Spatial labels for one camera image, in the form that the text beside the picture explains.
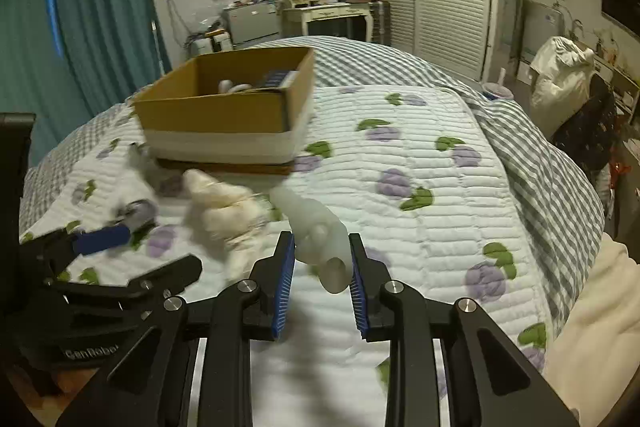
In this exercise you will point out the white wall appliance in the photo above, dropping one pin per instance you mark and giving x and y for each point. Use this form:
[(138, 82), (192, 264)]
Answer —
[(544, 27)]

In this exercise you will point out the blue item in box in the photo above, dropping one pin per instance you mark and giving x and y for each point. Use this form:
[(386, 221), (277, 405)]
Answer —
[(275, 79)]

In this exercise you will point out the dark floral garment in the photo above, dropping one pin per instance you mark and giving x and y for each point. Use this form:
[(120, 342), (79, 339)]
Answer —
[(590, 127)]

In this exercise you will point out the small white soft toy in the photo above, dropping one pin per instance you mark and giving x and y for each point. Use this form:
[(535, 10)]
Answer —
[(139, 159)]

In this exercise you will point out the large white stuffed bag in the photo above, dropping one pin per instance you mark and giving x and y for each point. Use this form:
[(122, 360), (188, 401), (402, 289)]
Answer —
[(557, 82)]

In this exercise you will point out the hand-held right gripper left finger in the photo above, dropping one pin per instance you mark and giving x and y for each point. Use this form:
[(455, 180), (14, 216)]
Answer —
[(284, 283)]

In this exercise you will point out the translucent white plastic bottle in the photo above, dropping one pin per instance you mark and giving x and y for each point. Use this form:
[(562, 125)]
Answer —
[(315, 232)]

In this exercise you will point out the cream dressing table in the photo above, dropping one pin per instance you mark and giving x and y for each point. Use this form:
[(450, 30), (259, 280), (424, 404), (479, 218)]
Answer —
[(330, 13)]

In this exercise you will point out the cream fleece blanket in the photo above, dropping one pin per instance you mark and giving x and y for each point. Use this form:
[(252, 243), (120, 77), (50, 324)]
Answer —
[(595, 337)]

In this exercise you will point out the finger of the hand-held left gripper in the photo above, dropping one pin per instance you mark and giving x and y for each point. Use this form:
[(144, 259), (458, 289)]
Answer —
[(160, 274), (100, 241)]

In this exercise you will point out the plastic cup with straw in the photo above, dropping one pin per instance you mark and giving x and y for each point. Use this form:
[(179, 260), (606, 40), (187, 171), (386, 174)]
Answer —
[(496, 91)]

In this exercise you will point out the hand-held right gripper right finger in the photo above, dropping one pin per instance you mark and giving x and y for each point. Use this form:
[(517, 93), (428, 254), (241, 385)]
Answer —
[(358, 287)]

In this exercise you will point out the teal curtain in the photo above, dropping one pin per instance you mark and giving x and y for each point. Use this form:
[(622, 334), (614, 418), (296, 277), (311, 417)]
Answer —
[(95, 17)]

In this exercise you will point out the cream plush toy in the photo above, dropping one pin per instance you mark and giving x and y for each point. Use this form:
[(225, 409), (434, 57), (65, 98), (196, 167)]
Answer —
[(225, 212)]

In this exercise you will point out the cardboard box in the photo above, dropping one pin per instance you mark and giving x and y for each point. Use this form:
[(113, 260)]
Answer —
[(225, 117)]

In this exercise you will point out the white quilt with purple print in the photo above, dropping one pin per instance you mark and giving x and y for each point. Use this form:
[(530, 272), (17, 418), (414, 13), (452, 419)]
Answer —
[(400, 207)]

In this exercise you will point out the white item in box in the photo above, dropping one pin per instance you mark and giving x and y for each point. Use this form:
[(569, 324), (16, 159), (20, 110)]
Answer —
[(233, 87)]

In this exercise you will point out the small white fridge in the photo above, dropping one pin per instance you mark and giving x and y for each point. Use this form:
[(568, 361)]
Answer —
[(252, 24)]

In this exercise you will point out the small grey soft toy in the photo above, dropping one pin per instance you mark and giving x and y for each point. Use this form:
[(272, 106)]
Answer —
[(136, 212)]

